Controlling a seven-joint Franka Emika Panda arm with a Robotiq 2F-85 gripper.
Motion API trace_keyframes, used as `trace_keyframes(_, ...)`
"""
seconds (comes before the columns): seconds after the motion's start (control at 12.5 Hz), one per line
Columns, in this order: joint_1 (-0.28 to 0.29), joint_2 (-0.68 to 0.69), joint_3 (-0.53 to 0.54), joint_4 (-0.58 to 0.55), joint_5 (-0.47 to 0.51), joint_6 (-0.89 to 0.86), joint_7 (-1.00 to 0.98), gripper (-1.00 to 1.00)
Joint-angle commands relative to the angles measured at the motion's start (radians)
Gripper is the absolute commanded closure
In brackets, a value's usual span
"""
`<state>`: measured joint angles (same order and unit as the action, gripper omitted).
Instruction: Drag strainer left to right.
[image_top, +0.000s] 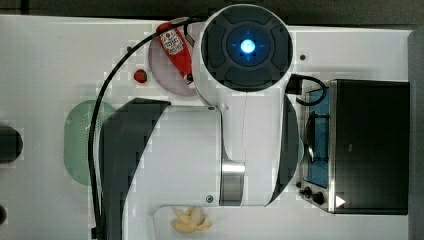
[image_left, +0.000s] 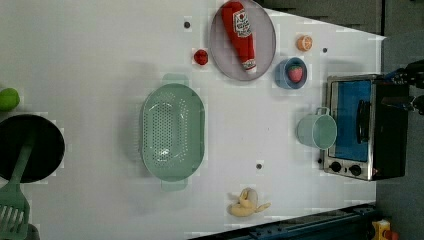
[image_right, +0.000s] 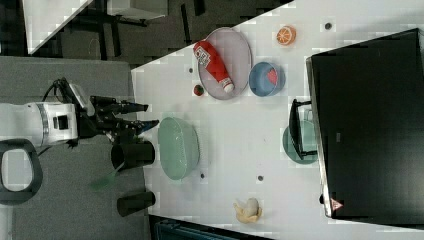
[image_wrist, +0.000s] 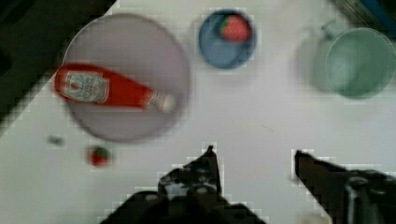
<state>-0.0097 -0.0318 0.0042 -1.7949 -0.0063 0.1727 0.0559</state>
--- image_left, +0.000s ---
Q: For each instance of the green slotted spatula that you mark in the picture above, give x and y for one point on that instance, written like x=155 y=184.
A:
x=15 y=208

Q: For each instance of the black silver toaster oven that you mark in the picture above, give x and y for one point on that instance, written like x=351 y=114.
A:
x=371 y=136

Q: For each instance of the light green mug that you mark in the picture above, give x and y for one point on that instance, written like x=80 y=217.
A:
x=317 y=130

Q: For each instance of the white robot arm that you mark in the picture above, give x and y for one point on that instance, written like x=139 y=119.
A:
x=411 y=75

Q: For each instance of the green toy lime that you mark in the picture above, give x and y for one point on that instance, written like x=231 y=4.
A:
x=9 y=99

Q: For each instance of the red ketchup bottle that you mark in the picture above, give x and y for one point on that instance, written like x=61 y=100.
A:
x=238 y=29

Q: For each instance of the black frying pan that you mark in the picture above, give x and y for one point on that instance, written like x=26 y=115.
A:
x=46 y=155

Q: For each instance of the toy strawberry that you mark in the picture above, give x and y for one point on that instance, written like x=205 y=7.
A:
x=295 y=73

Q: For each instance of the yellow red object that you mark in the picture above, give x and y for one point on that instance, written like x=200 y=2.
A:
x=383 y=231

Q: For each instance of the blue bowl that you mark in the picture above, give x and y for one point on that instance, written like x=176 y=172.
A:
x=281 y=74

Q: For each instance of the grey round plate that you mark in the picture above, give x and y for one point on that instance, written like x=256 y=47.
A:
x=264 y=43

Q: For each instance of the peeled toy banana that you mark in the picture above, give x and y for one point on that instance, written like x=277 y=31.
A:
x=247 y=204

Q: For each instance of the green plastic strainer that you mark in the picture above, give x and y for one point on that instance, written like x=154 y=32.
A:
x=173 y=132

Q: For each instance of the red toy tomato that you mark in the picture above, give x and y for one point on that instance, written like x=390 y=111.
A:
x=201 y=57

